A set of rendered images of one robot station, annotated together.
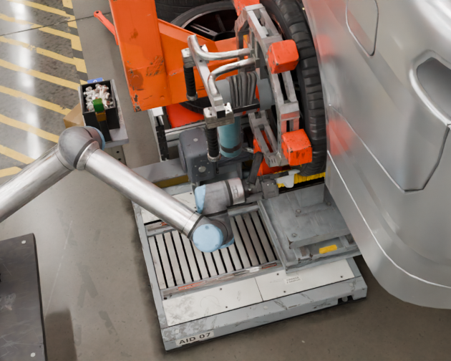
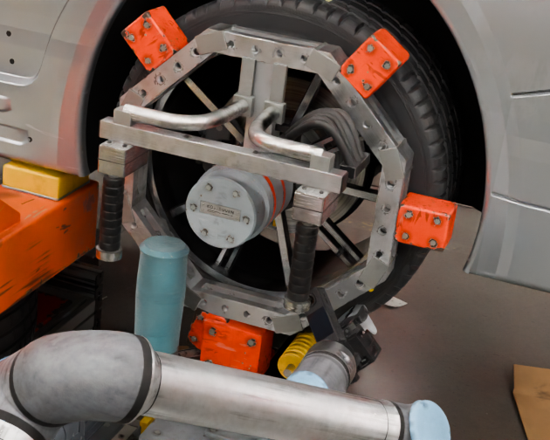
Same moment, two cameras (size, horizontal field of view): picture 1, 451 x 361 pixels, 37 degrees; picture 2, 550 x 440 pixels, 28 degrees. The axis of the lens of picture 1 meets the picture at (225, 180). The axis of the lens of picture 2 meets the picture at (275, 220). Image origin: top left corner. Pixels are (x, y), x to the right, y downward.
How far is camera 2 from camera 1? 191 cm
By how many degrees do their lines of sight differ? 55
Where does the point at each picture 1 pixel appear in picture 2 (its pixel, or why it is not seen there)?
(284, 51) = (391, 44)
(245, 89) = (351, 131)
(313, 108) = (437, 139)
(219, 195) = (338, 375)
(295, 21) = (342, 13)
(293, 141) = (430, 205)
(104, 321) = not seen: outside the picture
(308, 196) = not seen: hidden behind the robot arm
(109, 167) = (209, 372)
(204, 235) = (429, 422)
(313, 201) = not seen: hidden behind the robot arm
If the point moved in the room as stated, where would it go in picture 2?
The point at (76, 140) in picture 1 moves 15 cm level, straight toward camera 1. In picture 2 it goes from (116, 340) to (230, 367)
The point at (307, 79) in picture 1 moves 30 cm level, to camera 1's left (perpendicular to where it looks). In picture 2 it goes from (416, 92) to (337, 127)
